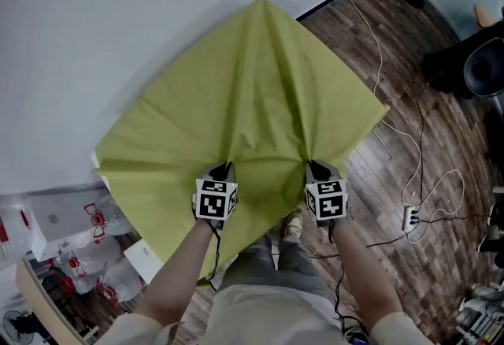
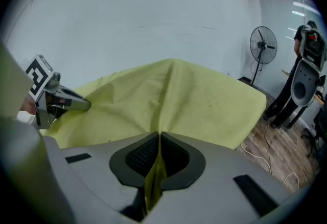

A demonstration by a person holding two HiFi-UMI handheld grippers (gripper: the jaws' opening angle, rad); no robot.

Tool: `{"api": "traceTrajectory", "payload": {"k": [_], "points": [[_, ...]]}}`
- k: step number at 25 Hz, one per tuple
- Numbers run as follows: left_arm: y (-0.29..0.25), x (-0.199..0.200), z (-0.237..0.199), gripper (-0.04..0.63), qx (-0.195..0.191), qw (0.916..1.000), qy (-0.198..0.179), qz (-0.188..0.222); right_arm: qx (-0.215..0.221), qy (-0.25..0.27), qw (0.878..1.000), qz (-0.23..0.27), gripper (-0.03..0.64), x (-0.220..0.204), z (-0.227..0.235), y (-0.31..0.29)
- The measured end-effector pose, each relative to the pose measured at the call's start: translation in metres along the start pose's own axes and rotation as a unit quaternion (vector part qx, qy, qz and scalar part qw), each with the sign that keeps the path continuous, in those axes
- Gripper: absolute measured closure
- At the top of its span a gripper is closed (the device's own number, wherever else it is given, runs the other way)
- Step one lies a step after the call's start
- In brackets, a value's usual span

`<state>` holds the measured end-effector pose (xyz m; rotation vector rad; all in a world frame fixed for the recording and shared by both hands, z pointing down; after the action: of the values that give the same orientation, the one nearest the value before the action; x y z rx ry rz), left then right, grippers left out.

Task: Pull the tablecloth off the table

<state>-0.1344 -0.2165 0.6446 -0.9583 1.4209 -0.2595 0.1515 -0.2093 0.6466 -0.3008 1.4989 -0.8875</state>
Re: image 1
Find white flat box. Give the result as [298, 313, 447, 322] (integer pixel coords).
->
[123, 238, 165, 286]

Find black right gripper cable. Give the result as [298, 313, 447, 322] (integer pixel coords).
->
[328, 228, 369, 337]

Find white cardboard box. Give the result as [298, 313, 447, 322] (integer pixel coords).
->
[25, 193, 108, 262]

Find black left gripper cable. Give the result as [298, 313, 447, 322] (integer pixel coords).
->
[206, 221, 222, 292]

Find green tablecloth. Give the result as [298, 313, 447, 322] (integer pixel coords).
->
[95, 0, 391, 286]

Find beige curved desk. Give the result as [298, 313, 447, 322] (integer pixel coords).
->
[14, 256, 92, 345]

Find person's beige shirt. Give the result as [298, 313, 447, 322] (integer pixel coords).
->
[105, 283, 436, 345]

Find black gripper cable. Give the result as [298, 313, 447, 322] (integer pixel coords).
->
[328, 228, 369, 337]
[206, 221, 222, 292]

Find person's right forearm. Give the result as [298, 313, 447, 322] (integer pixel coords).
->
[332, 218, 407, 336]

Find person's grey trousers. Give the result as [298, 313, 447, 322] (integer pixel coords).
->
[217, 235, 336, 299]

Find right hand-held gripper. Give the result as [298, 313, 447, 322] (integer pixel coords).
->
[305, 160, 351, 222]

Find cluttered grey shelf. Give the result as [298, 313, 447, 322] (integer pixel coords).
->
[455, 281, 504, 345]

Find long black cable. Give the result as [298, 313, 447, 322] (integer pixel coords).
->
[365, 82, 494, 249]

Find large clear dispenser bottle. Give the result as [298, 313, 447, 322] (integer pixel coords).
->
[0, 193, 33, 270]

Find pile of empty water jugs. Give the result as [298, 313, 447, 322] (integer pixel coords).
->
[50, 193, 143, 304]

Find small black desk fan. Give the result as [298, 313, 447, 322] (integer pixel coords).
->
[1, 309, 29, 337]

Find white power strip with cable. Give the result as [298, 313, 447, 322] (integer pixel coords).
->
[345, 0, 466, 245]

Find person's beige right shoe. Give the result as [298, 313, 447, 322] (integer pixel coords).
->
[282, 212, 305, 239]

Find person's left forearm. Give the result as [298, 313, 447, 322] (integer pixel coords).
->
[132, 218, 222, 333]

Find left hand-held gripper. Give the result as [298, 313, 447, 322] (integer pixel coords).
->
[191, 161, 240, 232]

